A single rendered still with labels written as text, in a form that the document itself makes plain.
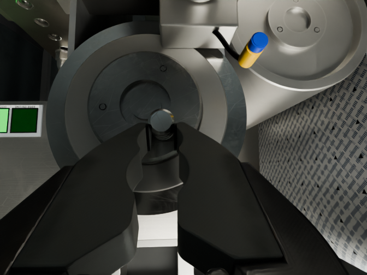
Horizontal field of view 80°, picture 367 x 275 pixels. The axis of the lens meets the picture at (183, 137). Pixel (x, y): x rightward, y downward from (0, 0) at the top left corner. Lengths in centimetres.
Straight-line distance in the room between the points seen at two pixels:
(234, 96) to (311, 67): 7
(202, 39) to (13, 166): 50
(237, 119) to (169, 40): 7
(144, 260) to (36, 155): 34
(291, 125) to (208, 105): 19
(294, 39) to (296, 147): 15
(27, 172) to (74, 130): 41
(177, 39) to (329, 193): 21
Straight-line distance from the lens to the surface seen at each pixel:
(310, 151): 29
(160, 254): 60
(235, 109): 17
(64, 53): 58
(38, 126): 57
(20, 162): 58
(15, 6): 49
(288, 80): 19
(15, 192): 59
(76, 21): 22
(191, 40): 16
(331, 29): 24
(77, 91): 17
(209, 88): 16
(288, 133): 34
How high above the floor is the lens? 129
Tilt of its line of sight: 8 degrees down
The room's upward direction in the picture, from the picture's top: 179 degrees clockwise
